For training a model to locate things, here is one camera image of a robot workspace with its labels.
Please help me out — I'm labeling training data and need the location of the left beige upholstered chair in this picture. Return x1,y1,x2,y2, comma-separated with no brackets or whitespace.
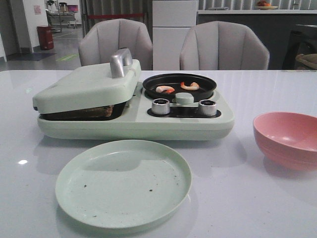
79,19,153,70

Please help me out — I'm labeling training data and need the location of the dark counter with white top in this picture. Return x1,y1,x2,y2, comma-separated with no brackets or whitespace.
197,9,317,69

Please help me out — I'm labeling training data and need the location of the right beige upholstered chair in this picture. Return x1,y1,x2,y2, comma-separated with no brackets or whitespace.
179,21,270,70

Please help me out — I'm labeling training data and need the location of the bread slice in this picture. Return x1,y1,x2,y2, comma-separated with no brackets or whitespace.
47,105,114,119

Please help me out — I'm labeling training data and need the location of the left silver control knob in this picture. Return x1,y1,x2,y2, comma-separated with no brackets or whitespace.
151,98,170,116

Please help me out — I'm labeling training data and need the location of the mint green breakfast maker base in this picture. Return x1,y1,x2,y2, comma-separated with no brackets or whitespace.
37,82,234,141

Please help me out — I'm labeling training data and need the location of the beige cushion at right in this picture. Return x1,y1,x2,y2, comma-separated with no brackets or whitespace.
295,53,317,70

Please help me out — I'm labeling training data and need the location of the red trash bin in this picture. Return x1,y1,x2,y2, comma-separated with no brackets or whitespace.
37,26,54,50

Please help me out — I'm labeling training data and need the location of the right silver control knob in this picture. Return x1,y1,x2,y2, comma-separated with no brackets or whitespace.
198,100,217,117

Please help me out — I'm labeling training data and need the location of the dark appliance at right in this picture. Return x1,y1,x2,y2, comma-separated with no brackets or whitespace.
282,24,317,69

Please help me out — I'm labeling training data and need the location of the pink bowl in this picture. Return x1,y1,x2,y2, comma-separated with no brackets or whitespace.
253,112,317,171

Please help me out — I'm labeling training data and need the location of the black round frying pan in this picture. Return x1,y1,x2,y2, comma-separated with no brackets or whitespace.
143,73,216,102

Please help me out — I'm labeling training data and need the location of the beige upholstered chair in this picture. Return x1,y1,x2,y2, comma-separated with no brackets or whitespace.
79,19,153,70
179,21,270,70

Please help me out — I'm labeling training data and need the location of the silver control knob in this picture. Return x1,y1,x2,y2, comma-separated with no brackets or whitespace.
151,98,170,116
198,100,217,117

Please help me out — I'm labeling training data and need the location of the mint green round plate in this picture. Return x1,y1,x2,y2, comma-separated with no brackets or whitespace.
55,140,192,232

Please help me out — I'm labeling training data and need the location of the fruit plate on counter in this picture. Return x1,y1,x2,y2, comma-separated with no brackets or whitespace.
255,0,278,10

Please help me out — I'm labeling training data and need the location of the mint green breakfast maker lid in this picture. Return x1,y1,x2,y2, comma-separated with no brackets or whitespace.
33,59,141,115

